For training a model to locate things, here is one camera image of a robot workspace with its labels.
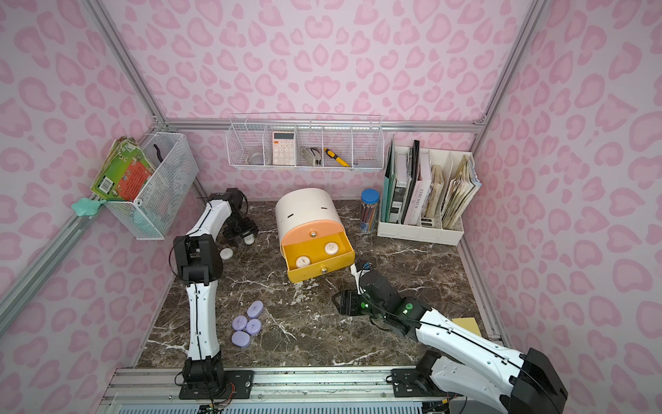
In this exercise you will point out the white mesh side basket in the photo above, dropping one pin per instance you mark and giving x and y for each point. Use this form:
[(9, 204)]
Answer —
[(153, 212)]

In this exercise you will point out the green red booklet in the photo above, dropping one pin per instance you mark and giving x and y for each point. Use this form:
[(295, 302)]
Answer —
[(124, 173)]

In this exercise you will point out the white round drawer cabinet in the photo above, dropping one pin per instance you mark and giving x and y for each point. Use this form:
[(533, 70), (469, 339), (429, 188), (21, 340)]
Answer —
[(305, 205)]

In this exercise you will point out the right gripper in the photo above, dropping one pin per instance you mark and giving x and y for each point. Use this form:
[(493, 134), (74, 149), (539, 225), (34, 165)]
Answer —
[(349, 303)]

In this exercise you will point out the black book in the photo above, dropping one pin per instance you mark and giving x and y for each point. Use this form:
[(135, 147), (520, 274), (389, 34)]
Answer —
[(413, 176)]

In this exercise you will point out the pink white book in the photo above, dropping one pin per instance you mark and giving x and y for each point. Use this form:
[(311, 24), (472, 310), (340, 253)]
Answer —
[(421, 189)]

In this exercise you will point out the beige paper stack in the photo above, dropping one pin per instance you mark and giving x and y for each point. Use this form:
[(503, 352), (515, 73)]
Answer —
[(461, 191)]

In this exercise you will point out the white file organizer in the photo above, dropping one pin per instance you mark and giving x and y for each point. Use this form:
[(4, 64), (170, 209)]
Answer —
[(444, 165)]

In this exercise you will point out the white earphone case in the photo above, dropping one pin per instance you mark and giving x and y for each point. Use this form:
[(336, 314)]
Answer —
[(302, 262), (226, 253), (332, 248)]

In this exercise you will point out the aluminium front rail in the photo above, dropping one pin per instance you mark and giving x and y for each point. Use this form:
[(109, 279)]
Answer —
[(271, 385)]

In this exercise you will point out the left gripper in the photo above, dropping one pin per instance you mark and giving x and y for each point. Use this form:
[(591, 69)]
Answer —
[(243, 228)]

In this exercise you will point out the yellow sticky note pad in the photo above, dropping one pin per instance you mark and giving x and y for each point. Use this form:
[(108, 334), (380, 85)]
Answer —
[(468, 323)]

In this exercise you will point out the orange top drawer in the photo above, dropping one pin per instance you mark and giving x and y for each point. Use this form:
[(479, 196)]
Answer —
[(293, 234)]

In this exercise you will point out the pink calculator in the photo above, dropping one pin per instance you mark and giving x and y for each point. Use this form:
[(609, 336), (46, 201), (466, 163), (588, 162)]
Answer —
[(283, 148)]

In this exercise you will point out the yellow utility knife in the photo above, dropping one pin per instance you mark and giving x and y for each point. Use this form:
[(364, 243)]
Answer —
[(333, 155)]

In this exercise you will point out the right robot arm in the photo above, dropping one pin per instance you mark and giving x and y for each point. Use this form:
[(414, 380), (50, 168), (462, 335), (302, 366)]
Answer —
[(458, 361)]

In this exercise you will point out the grey stapler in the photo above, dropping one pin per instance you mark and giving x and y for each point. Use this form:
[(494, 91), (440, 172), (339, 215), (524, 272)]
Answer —
[(311, 156)]

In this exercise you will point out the yellow drawer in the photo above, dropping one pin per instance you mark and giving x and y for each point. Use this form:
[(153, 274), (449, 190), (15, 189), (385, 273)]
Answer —
[(322, 263)]

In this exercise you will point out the blue lid pencil jar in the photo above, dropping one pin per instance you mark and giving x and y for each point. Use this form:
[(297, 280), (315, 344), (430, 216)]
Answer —
[(369, 206)]

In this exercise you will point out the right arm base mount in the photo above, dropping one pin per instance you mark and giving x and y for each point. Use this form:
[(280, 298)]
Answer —
[(409, 383)]

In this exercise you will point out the tape roll in shelf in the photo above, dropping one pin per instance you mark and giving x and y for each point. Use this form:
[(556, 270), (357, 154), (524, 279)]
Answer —
[(256, 159)]

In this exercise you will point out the green folder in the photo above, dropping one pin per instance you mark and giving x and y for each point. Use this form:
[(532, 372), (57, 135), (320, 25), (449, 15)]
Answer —
[(386, 193)]

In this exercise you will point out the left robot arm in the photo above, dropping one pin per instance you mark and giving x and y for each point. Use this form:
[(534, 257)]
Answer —
[(199, 266)]

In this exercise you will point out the mint green wall hook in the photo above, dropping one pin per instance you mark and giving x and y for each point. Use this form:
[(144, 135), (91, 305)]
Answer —
[(87, 207)]

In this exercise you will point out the white wire wall shelf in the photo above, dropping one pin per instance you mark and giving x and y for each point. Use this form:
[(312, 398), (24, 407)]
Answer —
[(306, 144)]

